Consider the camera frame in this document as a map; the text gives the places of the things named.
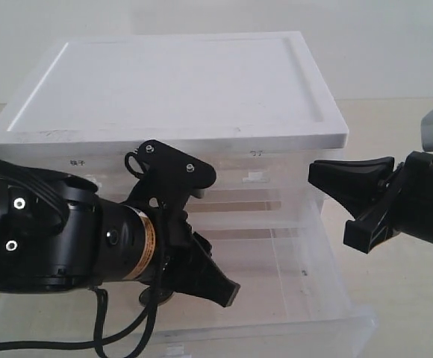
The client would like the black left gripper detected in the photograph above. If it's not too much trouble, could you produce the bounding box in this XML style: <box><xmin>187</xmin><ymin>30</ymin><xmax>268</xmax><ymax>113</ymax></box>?
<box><xmin>147</xmin><ymin>208</ymin><xmax>240</xmax><ymax>307</ymax></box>

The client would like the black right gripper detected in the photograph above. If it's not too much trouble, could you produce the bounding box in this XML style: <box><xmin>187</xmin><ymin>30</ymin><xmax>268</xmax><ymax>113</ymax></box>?
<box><xmin>308</xmin><ymin>151</ymin><xmax>433</xmax><ymax>254</ymax></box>

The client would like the key bunch with blue fob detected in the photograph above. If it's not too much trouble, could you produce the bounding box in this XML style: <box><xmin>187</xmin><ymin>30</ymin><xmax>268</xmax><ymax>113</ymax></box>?
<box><xmin>138</xmin><ymin>287</ymin><xmax>174</xmax><ymax>307</ymax></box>

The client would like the translucent drawer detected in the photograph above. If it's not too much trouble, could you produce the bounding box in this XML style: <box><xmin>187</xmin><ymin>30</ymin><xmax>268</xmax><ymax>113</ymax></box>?
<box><xmin>186</xmin><ymin>189</ymin><xmax>322</xmax><ymax>230</ymax></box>
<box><xmin>0</xmin><ymin>218</ymin><xmax>377</xmax><ymax>357</ymax></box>
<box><xmin>202</xmin><ymin>149</ymin><xmax>329</xmax><ymax>192</ymax></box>
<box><xmin>7</xmin><ymin>153</ymin><xmax>137</xmax><ymax>187</ymax></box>

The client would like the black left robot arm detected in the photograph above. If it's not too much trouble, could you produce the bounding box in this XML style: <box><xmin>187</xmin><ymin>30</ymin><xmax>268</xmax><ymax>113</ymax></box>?
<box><xmin>0</xmin><ymin>151</ymin><xmax>240</xmax><ymax>307</ymax></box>

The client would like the white plastic drawer cabinet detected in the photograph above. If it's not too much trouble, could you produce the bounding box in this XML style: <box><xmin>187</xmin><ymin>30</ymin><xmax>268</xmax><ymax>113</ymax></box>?
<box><xmin>0</xmin><ymin>31</ymin><xmax>350</xmax><ymax>239</ymax></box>

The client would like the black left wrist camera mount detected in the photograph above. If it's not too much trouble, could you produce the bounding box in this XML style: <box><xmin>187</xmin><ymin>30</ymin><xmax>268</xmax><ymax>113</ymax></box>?
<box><xmin>124</xmin><ymin>139</ymin><xmax>217</xmax><ymax>212</ymax></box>

